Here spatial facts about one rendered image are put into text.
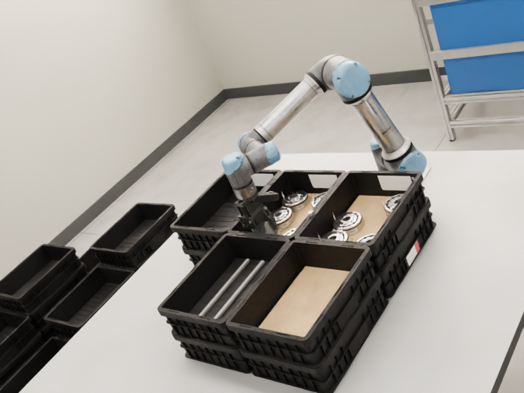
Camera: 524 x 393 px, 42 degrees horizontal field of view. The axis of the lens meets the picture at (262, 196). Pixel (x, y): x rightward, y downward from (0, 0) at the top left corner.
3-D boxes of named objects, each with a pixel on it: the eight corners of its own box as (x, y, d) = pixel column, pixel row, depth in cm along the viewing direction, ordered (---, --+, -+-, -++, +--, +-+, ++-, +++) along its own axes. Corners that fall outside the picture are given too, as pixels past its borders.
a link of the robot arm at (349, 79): (414, 156, 259) (340, 47, 232) (436, 168, 246) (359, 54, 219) (391, 176, 259) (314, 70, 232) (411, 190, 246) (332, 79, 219)
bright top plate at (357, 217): (344, 210, 239) (343, 209, 239) (366, 214, 232) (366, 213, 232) (327, 228, 234) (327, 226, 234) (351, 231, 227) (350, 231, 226)
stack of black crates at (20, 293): (82, 303, 394) (42, 242, 372) (115, 309, 375) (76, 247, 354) (31, 353, 369) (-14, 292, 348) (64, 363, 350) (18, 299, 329)
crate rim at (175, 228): (228, 173, 286) (226, 168, 285) (285, 174, 267) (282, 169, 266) (171, 231, 262) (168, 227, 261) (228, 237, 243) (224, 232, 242)
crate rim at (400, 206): (349, 175, 248) (348, 170, 247) (425, 176, 229) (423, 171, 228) (295, 244, 224) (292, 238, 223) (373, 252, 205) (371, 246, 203)
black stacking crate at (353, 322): (314, 291, 233) (302, 264, 228) (391, 302, 214) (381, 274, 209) (251, 377, 209) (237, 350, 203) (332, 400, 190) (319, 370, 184)
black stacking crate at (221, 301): (238, 258, 247) (225, 234, 242) (303, 267, 228) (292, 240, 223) (171, 336, 223) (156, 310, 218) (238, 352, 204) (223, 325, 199)
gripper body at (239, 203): (243, 229, 239) (230, 201, 233) (258, 214, 243) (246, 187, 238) (258, 231, 233) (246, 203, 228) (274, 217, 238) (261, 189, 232)
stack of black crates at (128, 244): (171, 264, 393) (137, 202, 372) (209, 269, 374) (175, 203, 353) (126, 312, 369) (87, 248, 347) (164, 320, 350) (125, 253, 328)
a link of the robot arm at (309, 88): (326, 42, 242) (228, 138, 243) (339, 47, 232) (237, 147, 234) (344, 65, 248) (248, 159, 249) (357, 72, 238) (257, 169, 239)
